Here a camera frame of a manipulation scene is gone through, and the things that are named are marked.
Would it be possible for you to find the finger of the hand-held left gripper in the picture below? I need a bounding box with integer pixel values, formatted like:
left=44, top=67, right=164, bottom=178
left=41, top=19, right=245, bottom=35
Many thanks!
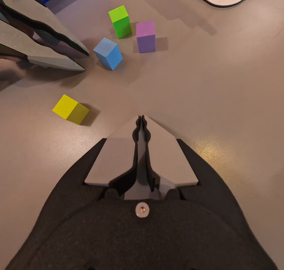
left=0, top=0, right=90, bottom=56
left=0, top=20, right=85, bottom=72

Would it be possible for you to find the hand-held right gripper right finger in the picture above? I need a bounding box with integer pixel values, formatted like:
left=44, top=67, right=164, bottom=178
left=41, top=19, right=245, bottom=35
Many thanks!
left=142, top=115, right=199, bottom=199

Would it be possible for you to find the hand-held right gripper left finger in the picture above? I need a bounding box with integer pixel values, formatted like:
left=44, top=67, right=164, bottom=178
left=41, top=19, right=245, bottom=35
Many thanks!
left=84, top=115, right=142, bottom=196

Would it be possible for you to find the yellow foam cube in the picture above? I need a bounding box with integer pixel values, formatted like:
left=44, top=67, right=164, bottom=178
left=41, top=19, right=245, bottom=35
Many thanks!
left=52, top=94, right=90, bottom=125

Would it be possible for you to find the light blue foam cube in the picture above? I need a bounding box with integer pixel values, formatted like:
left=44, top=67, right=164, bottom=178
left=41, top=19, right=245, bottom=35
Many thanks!
left=93, top=38, right=123, bottom=71

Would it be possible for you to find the green foam cube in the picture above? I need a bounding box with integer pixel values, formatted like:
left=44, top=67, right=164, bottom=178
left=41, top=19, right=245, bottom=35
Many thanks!
left=108, top=5, right=133, bottom=39

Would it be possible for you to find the purple foam cube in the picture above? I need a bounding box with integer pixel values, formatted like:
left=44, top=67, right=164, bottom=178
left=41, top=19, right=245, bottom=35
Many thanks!
left=136, top=21, right=156, bottom=53

